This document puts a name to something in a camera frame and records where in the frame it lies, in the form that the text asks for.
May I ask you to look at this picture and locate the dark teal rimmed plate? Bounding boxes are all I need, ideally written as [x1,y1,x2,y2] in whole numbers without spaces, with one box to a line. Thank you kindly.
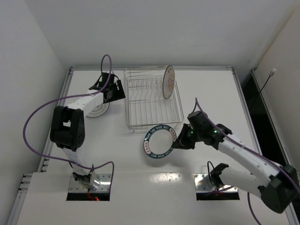
[143,124,177,159]

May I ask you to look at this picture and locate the orange sunburst plate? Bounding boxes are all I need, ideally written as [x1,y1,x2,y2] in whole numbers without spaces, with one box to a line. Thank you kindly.
[162,65,175,99]

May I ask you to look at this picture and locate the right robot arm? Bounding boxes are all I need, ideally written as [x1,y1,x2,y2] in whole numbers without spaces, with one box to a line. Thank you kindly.
[172,111,300,213]

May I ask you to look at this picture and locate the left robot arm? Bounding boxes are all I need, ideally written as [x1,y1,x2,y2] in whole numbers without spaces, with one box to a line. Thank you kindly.
[50,72,125,191]

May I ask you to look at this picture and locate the white plate teal rings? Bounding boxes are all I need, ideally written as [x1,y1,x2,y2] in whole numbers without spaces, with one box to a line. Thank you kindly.
[87,102,110,119]

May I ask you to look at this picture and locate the metal wire dish rack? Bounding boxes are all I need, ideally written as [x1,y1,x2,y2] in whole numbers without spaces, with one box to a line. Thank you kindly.
[124,66,184,132]

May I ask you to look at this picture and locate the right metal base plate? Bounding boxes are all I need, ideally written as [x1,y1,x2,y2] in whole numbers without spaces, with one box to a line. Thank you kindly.
[194,173,238,194]

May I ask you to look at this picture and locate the metal base plate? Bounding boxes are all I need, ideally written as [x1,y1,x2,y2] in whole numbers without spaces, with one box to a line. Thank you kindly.
[68,173,111,193]
[194,173,238,194]

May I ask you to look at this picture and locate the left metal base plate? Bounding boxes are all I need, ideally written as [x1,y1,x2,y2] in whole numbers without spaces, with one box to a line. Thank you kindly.
[68,173,111,193]

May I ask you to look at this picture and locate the black cable with white plug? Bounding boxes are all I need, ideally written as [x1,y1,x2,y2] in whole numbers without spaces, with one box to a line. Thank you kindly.
[259,68,277,94]

